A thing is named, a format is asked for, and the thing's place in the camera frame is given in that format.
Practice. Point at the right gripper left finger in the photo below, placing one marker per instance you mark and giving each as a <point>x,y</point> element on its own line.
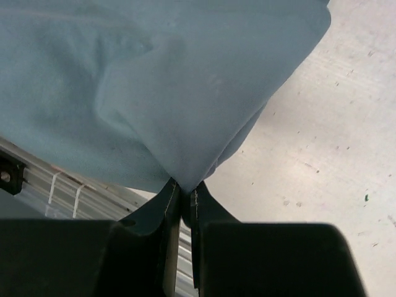
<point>155,232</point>

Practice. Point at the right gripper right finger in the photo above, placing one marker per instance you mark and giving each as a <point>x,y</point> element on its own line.
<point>200,209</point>

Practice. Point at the blue t shirt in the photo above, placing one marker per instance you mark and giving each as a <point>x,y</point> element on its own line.
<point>138,92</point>

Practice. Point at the aluminium rail frame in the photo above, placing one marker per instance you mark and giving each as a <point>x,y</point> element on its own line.
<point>61,236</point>

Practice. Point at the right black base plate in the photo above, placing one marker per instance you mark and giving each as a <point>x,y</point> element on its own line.
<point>12,173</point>

